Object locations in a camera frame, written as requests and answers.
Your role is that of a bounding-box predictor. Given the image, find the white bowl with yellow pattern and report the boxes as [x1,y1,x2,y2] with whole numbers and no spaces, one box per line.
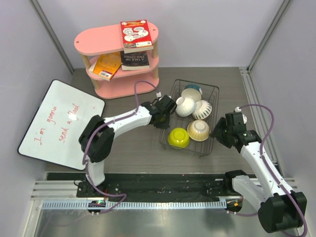
[187,120,210,142]

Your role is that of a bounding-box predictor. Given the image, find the plain white ribbed bowl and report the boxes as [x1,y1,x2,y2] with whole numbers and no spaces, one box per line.
[176,97,196,117]

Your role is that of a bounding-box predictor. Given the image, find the white bowl with green stripes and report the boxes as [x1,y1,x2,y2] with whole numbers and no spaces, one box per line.
[192,100,212,120]

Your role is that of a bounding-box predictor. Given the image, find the black wire dish rack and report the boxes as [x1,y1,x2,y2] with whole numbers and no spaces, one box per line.
[159,79,219,157]

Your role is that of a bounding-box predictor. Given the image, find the teal and white bowl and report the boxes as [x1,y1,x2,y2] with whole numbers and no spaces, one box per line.
[185,83,203,95]

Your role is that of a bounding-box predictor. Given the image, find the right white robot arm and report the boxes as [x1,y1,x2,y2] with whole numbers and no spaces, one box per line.
[210,112,307,233]

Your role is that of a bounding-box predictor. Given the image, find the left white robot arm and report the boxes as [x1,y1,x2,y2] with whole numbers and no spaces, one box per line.
[79,95,177,197]

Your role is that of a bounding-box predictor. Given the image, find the yellow-green bowl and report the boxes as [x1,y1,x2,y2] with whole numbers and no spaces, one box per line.
[167,127,190,149]

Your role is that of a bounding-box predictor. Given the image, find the black Tale of Two Cities book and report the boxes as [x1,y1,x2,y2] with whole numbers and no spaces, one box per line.
[120,51,150,71]

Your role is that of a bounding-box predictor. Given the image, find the orange paperback book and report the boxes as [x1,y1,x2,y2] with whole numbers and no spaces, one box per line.
[89,51,121,81]

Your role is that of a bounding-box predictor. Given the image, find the red comic book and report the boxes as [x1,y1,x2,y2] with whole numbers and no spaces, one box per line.
[120,20,154,53]

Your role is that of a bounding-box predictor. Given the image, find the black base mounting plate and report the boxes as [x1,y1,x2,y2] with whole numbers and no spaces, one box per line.
[46,172,262,202]

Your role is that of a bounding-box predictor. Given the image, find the pink three-tier shelf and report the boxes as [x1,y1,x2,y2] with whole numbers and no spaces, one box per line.
[74,22,159,99]

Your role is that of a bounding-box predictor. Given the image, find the white dry-erase board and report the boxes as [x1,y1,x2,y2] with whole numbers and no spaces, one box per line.
[17,80,105,170]

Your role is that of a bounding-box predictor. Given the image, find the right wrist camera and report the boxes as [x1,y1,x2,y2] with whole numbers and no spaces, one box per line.
[234,106,247,124]

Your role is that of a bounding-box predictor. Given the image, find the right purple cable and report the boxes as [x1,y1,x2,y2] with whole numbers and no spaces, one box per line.
[234,104,308,237]

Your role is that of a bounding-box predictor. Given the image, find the white slotted cable duct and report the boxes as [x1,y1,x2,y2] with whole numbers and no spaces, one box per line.
[42,199,227,210]

